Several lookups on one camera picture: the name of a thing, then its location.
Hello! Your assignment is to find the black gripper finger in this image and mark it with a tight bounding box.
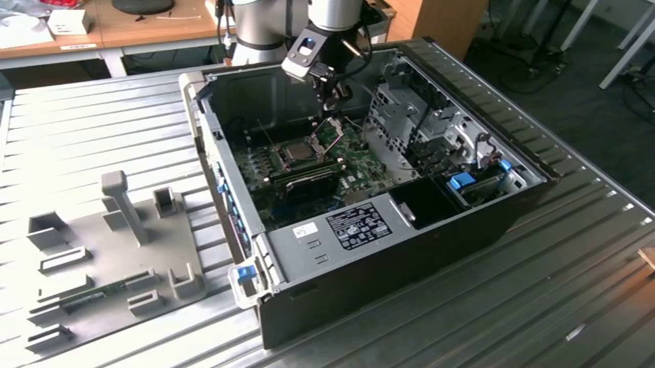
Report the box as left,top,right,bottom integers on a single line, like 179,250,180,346
332,78,355,104
311,71,336,115

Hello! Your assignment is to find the metal socket cover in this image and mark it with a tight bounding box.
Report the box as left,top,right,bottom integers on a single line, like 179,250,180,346
306,117,346,156

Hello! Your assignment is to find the metal locking lever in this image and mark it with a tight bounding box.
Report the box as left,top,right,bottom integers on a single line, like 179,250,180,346
255,117,278,150

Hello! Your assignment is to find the silver CPU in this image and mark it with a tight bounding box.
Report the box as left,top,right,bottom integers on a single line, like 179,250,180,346
283,142,323,166

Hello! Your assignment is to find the CPU socket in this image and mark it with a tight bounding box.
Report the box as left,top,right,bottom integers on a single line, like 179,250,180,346
270,136,332,173

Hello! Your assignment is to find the metal drive cage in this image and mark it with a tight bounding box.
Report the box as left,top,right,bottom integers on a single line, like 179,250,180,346
363,49,465,183

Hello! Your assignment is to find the green motherboard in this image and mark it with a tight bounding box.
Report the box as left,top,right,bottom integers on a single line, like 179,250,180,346
231,117,394,233

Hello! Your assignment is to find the wooden cabinet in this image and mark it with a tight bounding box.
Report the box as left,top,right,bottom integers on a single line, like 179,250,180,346
385,0,491,62

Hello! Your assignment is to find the hard disk in blue carrier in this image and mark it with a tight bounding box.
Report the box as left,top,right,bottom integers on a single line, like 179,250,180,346
443,171,517,210

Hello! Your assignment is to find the wooden desk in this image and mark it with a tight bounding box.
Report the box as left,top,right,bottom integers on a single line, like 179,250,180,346
0,0,127,80
95,0,398,80

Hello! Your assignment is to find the black round object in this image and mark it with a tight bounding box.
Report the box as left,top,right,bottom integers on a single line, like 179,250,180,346
110,0,178,15

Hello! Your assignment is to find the grey power supply unit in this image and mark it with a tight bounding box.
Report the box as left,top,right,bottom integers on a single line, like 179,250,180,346
262,191,417,287

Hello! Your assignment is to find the black open PC case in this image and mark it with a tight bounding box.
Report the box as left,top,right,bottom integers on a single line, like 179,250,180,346
176,36,565,350

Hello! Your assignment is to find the white cardboard box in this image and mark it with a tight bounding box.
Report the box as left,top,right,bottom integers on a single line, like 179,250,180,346
46,8,94,37

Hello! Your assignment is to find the white table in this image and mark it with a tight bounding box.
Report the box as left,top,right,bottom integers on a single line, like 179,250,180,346
597,0,655,90

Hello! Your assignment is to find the grey parts rack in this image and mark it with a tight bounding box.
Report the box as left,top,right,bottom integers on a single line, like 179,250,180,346
23,169,210,354

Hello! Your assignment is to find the green RAM stick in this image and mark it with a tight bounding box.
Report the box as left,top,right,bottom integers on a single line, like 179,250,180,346
56,278,135,311

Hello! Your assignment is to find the wooden block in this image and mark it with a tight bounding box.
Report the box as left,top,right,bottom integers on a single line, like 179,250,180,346
637,247,655,276

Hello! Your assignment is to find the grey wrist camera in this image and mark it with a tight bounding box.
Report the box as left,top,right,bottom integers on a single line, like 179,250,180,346
279,25,330,82

